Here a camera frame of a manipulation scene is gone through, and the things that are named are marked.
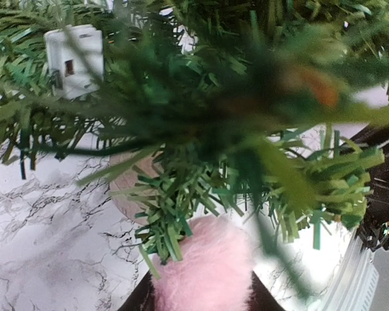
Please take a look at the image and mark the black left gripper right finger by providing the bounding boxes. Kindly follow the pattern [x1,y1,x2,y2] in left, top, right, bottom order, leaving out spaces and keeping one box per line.
[246,271,285,311]

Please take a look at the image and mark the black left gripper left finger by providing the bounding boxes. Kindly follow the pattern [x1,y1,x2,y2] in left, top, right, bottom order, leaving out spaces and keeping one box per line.
[118,272,156,311]

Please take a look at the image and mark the pink fluffy pompom ornament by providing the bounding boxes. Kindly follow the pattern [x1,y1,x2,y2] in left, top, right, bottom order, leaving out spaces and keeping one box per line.
[152,216,255,310]

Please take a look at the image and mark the white battery box fairy lights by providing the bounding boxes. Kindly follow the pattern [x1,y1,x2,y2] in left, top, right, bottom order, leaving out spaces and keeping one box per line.
[43,24,104,100]

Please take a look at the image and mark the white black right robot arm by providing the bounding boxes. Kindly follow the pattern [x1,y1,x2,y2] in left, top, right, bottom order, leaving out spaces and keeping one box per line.
[351,126,389,252]

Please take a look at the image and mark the aluminium front rail frame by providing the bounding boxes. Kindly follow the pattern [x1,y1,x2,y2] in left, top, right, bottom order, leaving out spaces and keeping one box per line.
[307,224,379,310]

